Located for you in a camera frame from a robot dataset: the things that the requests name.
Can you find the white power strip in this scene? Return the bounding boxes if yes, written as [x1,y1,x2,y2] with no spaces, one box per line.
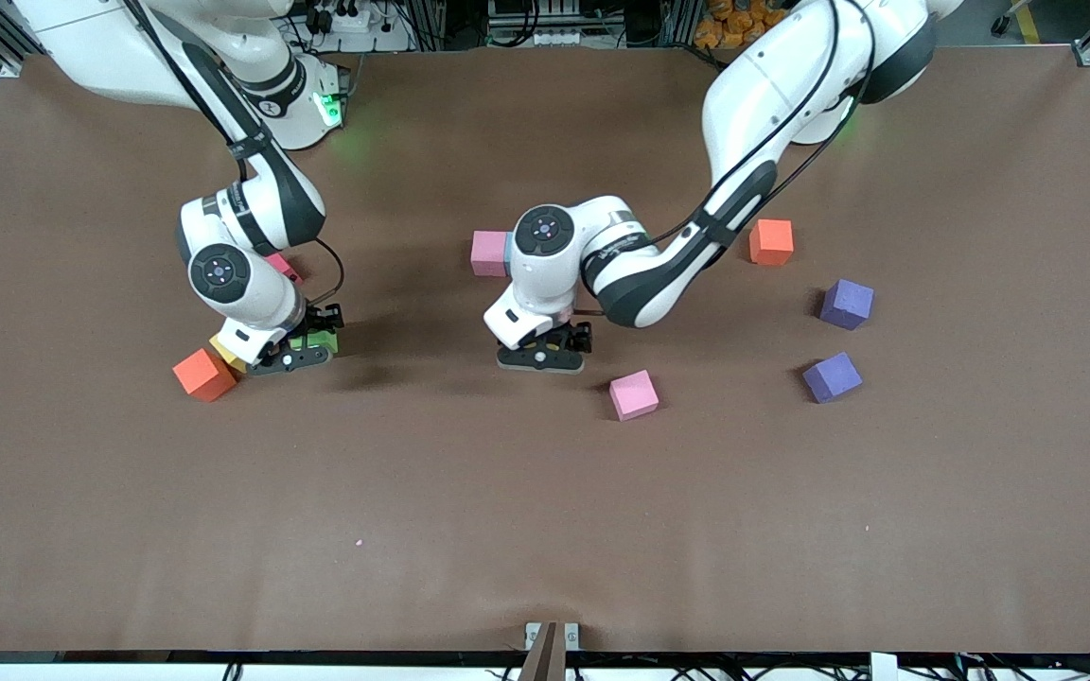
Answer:
[304,0,413,53]

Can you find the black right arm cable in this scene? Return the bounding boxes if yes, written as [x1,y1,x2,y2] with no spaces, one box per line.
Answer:
[124,0,346,309]

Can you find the orange foam block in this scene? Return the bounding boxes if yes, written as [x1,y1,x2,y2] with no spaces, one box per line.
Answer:
[172,348,237,404]
[749,219,795,267]

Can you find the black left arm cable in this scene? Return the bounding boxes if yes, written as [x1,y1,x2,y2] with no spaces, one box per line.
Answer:
[649,0,877,247]

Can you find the small metal bracket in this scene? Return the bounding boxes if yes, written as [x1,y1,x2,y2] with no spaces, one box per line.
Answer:
[524,621,581,652]

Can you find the pink foam block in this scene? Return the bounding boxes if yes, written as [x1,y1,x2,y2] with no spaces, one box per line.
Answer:
[609,370,659,422]
[470,231,510,278]

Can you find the purple foam block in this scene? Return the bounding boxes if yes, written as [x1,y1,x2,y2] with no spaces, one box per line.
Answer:
[820,279,875,331]
[802,352,863,405]

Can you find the yellow foam block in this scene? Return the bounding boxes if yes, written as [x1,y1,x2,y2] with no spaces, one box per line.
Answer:
[210,333,249,375]

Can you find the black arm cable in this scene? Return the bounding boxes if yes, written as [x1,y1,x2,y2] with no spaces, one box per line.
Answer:
[124,0,346,309]
[649,0,877,247]

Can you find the orange snack bags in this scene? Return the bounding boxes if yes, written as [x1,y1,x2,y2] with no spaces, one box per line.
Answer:
[706,0,792,34]

